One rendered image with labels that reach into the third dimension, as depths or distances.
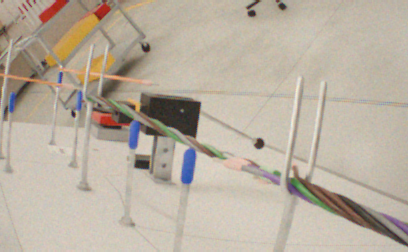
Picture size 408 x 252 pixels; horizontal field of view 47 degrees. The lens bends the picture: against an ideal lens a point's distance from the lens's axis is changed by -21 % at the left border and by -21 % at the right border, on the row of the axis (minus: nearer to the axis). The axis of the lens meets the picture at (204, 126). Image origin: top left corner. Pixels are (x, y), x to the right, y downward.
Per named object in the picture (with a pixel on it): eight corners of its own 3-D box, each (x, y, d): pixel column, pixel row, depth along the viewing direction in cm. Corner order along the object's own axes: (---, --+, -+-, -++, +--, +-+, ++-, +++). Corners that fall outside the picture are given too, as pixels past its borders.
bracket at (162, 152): (176, 185, 61) (182, 139, 60) (154, 183, 60) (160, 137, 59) (163, 174, 65) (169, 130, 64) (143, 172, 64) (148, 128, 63)
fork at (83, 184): (91, 186, 53) (108, 43, 51) (94, 192, 51) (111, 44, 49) (74, 184, 52) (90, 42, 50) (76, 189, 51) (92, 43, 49)
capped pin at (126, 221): (114, 221, 44) (122, 118, 42) (126, 220, 45) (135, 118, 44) (126, 228, 43) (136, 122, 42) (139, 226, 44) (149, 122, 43)
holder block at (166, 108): (196, 139, 61) (201, 101, 60) (145, 135, 59) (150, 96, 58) (183, 132, 65) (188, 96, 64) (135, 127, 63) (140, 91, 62)
